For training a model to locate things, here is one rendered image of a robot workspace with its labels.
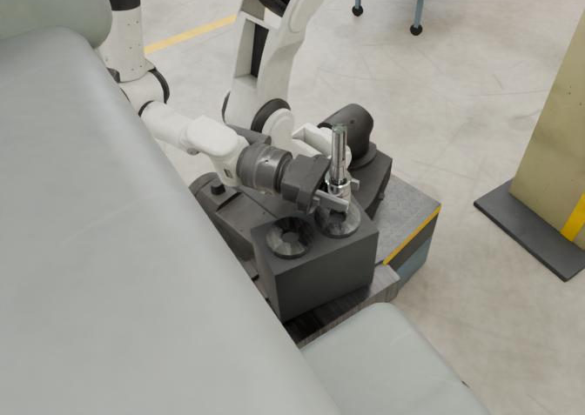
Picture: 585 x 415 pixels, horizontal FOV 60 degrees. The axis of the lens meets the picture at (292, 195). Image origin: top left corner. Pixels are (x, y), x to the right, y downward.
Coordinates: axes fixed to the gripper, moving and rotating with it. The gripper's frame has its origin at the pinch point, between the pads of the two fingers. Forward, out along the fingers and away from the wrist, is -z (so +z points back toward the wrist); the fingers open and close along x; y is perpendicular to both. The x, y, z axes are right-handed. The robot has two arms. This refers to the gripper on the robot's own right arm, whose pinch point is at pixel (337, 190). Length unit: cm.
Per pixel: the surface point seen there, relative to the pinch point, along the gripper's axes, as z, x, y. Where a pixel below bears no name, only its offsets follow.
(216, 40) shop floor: 166, 194, 121
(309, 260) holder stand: 1.1, -10.5, 8.7
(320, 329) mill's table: -2.4, -13.7, 27.6
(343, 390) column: -18, -45, -36
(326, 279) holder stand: -1.1, -8.1, 17.5
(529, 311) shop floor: -58, 68, 120
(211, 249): -15, -49, -56
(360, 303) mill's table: -7.8, -4.9, 27.4
